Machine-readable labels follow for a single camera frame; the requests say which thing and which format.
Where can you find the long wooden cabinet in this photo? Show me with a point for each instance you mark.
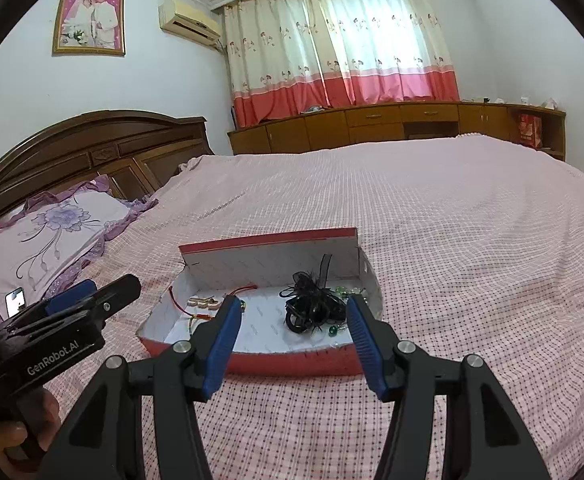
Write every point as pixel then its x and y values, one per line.
pixel 322 130

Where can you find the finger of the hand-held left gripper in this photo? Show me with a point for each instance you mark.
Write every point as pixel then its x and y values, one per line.
pixel 71 294
pixel 119 290

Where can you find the gold hair clip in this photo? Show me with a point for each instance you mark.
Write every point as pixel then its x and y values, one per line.
pixel 204 303

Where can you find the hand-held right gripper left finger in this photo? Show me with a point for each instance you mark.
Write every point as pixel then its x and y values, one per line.
pixel 224 340

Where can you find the person's left hand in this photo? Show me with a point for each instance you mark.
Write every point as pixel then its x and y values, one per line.
pixel 4 435

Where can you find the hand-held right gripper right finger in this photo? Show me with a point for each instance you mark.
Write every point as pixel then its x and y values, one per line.
pixel 367 345

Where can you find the framed wedding photo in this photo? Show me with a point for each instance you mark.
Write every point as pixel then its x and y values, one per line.
pixel 89 17

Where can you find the pink checked bedspread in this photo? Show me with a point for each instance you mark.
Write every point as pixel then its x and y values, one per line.
pixel 472 260

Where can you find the purple floral pillow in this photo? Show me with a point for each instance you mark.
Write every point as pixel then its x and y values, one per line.
pixel 56 240

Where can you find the smartphone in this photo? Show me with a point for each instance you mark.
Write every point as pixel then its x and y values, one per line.
pixel 15 305

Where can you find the red cardboard box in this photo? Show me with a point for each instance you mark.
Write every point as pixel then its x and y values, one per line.
pixel 282 360

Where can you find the black feathered hair clip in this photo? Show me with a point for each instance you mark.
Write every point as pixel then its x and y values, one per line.
pixel 312 305

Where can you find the red gift bag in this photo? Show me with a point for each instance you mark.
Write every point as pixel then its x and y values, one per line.
pixel 529 130

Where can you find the cream and pink curtain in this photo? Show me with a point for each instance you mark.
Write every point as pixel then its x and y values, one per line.
pixel 342 35

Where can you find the wall air conditioner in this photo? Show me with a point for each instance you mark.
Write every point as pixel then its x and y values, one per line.
pixel 189 22

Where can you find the wooden headboard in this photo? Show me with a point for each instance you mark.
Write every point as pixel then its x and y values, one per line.
pixel 96 140

